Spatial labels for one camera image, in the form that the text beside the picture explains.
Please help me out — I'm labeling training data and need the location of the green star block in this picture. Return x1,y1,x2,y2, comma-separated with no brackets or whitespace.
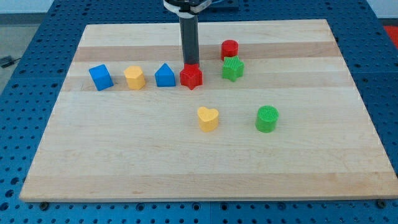
222,55,244,82

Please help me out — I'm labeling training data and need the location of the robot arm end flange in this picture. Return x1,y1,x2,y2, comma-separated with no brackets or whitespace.
163,0,213,14

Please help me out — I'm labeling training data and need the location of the red star block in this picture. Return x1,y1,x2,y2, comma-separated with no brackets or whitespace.
180,63,203,90

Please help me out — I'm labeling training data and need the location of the yellow heart block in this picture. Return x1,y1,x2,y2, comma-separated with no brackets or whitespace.
197,106,219,132

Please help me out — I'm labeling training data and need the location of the blue pentagon block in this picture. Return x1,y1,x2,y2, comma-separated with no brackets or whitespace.
155,63,176,87

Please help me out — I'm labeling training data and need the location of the green cylinder block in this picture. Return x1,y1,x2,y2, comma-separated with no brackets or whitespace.
255,105,279,133

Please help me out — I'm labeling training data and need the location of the yellow hexagon block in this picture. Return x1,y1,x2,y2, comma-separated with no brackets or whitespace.
124,66,146,90

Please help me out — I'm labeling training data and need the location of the red cylinder block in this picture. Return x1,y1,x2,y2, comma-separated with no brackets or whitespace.
221,39,239,60

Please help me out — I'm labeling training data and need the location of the wooden board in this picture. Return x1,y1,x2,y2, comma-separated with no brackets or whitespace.
20,19,397,202

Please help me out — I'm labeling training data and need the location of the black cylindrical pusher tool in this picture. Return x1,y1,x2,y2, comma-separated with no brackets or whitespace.
179,16,200,65

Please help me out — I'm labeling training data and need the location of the blue cube block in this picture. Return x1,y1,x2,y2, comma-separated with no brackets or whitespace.
88,64,114,91

